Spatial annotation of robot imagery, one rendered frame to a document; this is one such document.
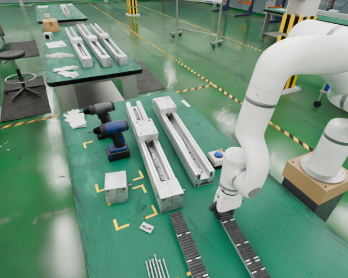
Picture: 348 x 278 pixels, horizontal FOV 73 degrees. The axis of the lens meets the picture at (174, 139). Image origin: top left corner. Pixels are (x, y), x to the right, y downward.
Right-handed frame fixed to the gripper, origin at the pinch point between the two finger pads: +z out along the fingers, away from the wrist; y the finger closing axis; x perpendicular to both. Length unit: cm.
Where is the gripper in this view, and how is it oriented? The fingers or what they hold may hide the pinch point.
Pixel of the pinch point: (224, 213)
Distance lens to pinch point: 102.6
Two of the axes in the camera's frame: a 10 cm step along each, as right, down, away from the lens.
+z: -0.1, 8.1, 5.9
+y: 9.5, -1.8, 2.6
